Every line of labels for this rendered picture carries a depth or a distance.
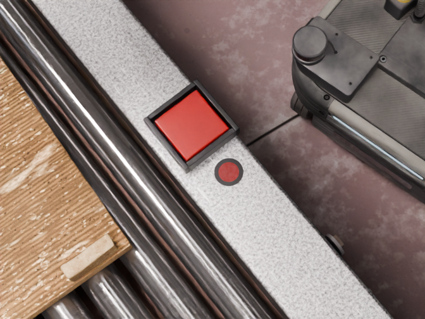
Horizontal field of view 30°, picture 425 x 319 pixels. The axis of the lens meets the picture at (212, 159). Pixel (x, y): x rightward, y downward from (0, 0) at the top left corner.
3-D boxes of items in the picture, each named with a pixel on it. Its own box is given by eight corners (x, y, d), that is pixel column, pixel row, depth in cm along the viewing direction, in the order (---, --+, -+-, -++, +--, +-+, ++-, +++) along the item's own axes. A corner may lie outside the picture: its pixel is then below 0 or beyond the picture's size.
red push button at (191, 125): (197, 93, 89) (196, 88, 88) (230, 131, 88) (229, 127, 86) (154, 125, 88) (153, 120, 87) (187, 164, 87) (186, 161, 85)
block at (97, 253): (111, 237, 83) (107, 231, 80) (121, 250, 82) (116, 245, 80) (64, 270, 82) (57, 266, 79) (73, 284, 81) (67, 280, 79)
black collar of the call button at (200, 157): (198, 83, 90) (197, 78, 88) (240, 133, 88) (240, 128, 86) (144, 124, 89) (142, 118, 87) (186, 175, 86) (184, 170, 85)
